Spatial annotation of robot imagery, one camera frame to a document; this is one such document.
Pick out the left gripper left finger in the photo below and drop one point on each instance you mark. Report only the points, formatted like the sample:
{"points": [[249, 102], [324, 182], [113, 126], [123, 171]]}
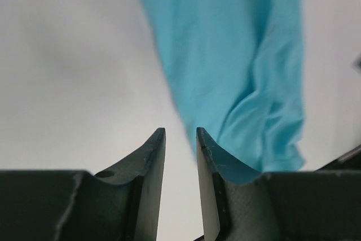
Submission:
{"points": [[121, 202]]}

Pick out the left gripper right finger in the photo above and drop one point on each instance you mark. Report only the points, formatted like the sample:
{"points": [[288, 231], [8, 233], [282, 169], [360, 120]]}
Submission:
{"points": [[240, 203]]}

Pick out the light teal polo shirt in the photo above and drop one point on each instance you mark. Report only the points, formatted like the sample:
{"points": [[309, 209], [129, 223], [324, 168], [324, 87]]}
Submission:
{"points": [[234, 67]]}

